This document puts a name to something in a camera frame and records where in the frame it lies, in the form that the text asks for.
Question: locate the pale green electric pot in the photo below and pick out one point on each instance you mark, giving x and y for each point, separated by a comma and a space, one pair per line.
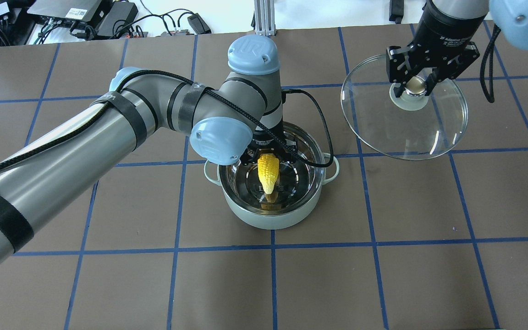
297, 189

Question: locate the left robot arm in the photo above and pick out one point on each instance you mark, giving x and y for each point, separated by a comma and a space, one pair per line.
40, 180

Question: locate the yellow corn cob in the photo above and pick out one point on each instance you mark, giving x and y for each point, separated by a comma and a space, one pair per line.
268, 167

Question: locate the glass pot lid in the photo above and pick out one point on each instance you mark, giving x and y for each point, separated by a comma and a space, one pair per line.
414, 126

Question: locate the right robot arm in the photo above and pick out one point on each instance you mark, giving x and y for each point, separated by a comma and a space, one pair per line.
509, 16

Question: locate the aluminium extrusion post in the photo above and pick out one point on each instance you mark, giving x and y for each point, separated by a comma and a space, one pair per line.
264, 17

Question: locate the black network switch box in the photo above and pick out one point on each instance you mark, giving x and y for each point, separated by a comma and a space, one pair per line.
87, 11

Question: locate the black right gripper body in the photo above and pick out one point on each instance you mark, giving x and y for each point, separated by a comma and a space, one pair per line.
445, 30

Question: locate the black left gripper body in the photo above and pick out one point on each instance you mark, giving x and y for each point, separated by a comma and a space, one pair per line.
262, 137

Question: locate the black laptop power brick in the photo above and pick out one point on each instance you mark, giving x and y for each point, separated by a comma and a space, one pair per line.
121, 13

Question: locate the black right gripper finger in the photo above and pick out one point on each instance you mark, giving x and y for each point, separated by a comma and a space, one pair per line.
433, 77
399, 90

